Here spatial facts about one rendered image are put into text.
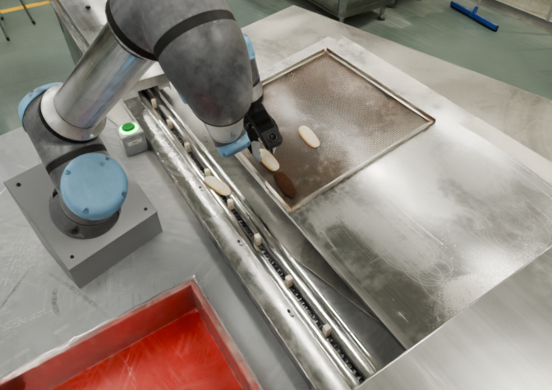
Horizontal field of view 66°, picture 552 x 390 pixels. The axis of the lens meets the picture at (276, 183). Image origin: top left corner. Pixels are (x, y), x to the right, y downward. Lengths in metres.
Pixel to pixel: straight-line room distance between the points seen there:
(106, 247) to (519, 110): 1.41
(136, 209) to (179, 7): 0.63
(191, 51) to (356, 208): 0.66
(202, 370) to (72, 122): 0.54
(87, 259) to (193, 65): 0.64
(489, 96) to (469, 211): 0.76
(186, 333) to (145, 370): 0.11
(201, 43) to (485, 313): 0.43
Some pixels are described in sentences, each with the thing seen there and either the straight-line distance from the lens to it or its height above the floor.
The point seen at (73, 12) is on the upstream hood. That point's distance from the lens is 2.18.
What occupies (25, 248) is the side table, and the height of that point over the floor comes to 0.82.
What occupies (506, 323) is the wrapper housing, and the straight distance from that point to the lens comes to 0.49.
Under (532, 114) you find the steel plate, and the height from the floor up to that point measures 0.82.
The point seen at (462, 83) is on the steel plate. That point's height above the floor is 0.82.
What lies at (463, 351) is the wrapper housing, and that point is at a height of 1.30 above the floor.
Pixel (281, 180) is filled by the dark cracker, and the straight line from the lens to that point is 1.13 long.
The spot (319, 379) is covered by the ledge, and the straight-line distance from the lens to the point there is 0.89.
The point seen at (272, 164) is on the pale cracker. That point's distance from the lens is 1.17.
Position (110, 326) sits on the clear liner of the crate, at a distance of 0.92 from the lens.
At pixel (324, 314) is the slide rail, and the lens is 0.96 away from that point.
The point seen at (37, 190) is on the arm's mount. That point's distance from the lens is 1.08.
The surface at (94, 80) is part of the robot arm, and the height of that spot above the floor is 1.34.
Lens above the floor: 1.69
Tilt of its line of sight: 45 degrees down
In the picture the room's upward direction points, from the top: straight up
